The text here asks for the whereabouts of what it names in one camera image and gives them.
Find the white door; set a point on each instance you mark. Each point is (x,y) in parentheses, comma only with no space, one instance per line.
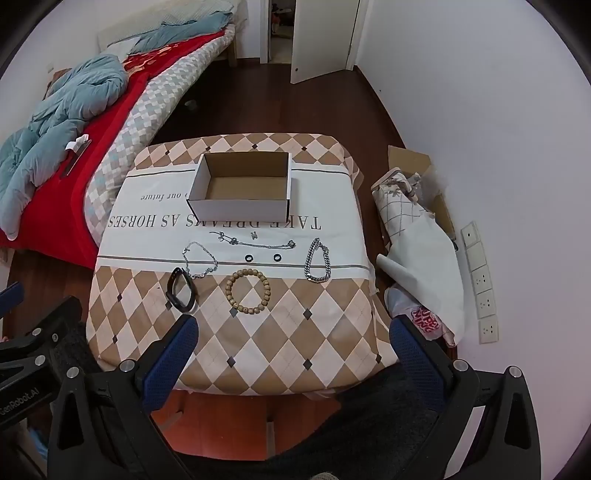
(318,41)

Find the white wall plate single hole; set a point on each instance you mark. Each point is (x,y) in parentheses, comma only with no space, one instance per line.
(470,234)

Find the small white packet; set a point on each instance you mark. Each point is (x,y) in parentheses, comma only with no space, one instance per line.
(75,144)

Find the folded checkered cloth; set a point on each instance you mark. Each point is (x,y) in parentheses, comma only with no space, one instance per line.
(397,207)

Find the blank white wall plate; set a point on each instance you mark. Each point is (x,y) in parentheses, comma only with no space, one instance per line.
(475,257)

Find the striped blue-grey quilt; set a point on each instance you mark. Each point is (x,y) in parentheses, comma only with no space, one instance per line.
(184,27)

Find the white wall socket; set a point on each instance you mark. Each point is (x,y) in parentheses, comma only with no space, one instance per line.
(486,304)
(489,329)
(481,280)

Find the black flat strip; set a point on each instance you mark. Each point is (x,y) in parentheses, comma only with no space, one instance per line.
(74,161)

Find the blue quilt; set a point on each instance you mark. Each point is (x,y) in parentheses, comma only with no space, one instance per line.
(69,92)

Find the white plastic bag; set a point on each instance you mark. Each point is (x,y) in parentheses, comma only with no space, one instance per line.
(429,267)

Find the cardboard box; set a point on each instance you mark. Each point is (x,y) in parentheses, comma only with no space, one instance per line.
(240,210)

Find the dark grey clothing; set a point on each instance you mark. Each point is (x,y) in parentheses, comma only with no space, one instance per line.
(323,438)

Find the checkered printed tablecloth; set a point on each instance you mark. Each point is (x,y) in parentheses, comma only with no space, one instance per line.
(277,337)

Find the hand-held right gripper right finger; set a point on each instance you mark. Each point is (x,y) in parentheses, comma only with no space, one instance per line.
(413,355)

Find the plastic bag with red print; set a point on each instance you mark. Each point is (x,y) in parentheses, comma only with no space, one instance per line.
(422,321)

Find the flat cardboard sheet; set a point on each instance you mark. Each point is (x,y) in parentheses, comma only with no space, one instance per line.
(408,159)

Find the small dark floor object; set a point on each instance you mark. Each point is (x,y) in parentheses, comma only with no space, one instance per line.
(191,105)

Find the wooden bed frame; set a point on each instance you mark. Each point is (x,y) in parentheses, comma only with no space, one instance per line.
(232,46)

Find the checkered bed sheet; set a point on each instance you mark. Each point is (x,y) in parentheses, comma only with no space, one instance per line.
(147,120)

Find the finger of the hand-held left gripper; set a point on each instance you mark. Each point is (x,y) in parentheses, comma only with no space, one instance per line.
(51,330)
(11,297)

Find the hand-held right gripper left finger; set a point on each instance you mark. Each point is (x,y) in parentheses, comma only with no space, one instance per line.
(170,357)

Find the red blanket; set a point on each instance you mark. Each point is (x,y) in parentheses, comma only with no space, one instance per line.
(111,134)

